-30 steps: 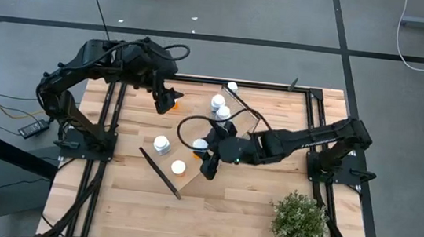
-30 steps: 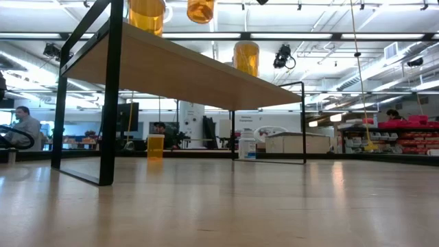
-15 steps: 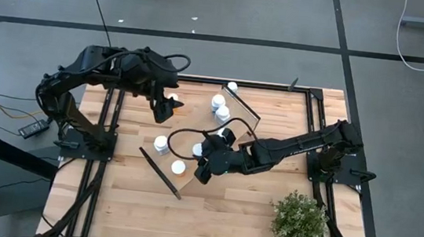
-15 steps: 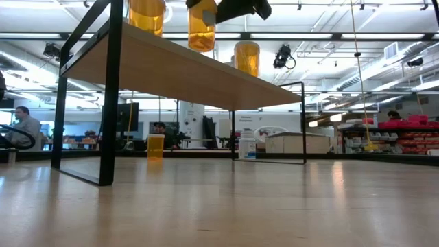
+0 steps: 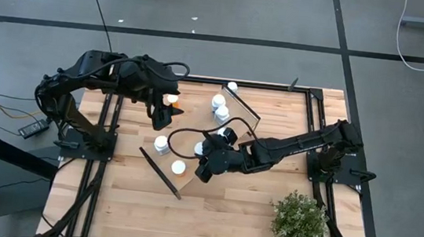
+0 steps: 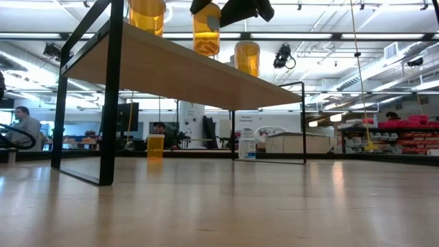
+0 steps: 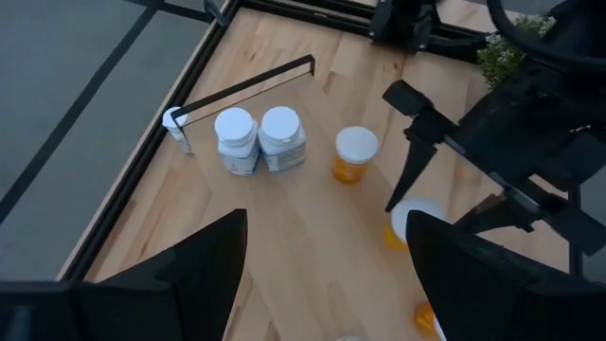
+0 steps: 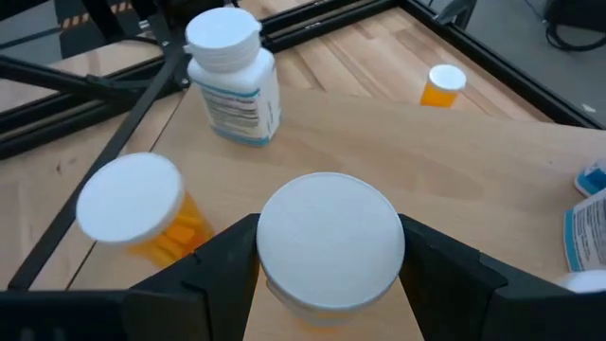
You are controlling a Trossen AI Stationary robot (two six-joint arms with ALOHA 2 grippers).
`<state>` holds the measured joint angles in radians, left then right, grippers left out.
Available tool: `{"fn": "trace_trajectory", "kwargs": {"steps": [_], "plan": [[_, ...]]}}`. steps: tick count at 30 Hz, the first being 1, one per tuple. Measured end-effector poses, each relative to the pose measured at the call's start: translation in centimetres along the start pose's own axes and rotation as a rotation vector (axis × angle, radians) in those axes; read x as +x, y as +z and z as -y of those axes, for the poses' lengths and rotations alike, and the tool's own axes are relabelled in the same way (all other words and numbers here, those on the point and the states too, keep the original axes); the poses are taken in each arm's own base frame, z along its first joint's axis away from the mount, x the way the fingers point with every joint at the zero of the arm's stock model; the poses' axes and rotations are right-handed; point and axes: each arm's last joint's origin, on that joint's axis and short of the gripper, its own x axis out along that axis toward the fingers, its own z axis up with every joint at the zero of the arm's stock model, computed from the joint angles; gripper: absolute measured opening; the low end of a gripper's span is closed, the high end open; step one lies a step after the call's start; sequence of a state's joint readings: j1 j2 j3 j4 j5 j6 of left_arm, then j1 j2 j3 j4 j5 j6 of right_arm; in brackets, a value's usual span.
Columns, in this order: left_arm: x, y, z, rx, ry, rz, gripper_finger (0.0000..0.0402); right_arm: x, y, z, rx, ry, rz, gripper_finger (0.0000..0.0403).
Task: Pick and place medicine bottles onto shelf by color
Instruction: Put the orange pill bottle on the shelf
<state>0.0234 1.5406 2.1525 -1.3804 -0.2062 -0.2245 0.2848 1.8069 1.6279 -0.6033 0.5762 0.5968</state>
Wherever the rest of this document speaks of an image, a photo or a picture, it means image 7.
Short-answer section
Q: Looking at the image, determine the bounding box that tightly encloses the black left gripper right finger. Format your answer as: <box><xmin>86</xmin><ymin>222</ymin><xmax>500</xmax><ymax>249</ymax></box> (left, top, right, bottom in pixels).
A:
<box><xmin>405</xmin><ymin>209</ymin><xmax>606</xmax><ymax>341</ymax></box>

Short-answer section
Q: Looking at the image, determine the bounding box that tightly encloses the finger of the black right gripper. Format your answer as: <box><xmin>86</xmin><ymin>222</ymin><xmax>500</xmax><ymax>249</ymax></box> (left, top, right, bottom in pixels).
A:
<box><xmin>452</xmin><ymin>191</ymin><xmax>531</xmax><ymax>236</ymax></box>
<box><xmin>384</xmin><ymin>137</ymin><xmax>437</xmax><ymax>213</ymax></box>

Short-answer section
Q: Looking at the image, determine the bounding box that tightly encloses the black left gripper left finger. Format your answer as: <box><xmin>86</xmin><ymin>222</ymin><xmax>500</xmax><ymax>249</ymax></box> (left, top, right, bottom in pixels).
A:
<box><xmin>74</xmin><ymin>207</ymin><xmax>250</xmax><ymax>341</ymax></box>

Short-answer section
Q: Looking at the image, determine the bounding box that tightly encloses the orange pill bottle white cap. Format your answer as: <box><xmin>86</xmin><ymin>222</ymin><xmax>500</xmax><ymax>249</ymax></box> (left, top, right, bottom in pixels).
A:
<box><xmin>383</xmin><ymin>196</ymin><xmax>449</xmax><ymax>252</ymax></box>
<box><xmin>413</xmin><ymin>300</ymin><xmax>449</xmax><ymax>341</ymax></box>
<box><xmin>331</xmin><ymin>125</ymin><xmax>380</xmax><ymax>186</ymax></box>

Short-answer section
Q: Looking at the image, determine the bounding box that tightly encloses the slim white medicine bottle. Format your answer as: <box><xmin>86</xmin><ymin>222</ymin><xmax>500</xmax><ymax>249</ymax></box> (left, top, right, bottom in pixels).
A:
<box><xmin>162</xmin><ymin>106</ymin><xmax>194</xmax><ymax>155</ymax></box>

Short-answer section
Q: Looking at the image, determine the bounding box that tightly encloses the wooden shelf with black frames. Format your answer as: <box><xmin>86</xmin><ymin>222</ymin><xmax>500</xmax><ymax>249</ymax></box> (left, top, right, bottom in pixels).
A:
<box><xmin>169</xmin><ymin>53</ymin><xmax>437</xmax><ymax>341</ymax></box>

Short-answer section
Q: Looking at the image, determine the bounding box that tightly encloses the small green potted plant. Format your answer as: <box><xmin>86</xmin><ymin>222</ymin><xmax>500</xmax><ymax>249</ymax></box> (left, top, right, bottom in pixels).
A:
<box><xmin>475</xmin><ymin>13</ymin><xmax>558</xmax><ymax>91</ymax></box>

